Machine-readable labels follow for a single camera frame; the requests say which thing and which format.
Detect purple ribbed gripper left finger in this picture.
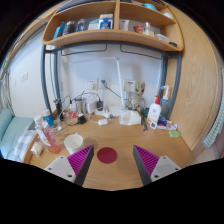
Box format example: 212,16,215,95
45,145,94,186

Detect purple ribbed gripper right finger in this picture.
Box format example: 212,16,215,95
133,145,180,185

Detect white paper cup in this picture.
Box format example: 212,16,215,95
64,133,84,154

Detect dark red round coaster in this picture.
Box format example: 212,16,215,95
97,147,117,164

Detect green soap box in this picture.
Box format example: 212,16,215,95
169,131,181,137

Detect small white jar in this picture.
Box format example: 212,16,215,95
31,142,43,156

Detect pink liquid clear bottle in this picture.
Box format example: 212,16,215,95
34,115,61,154

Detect black power adapter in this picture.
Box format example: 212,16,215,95
77,115,87,124

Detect white crumpled tissue pack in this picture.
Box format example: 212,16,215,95
119,110,141,126

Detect white red pump bottle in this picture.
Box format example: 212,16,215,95
147,96,161,123

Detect white power strip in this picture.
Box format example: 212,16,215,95
94,109,113,118

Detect blue clear pump bottle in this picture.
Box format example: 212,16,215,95
160,85,169,116

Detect groot figurine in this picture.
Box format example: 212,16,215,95
128,81,146,112

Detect white desk lamp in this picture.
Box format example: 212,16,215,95
68,56,124,106

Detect light blue bed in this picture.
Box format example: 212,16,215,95
0,109,35,162

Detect white blue box on shelf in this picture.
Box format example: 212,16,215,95
99,14,113,29

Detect wooden wall shelf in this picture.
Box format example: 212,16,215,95
42,0,184,51

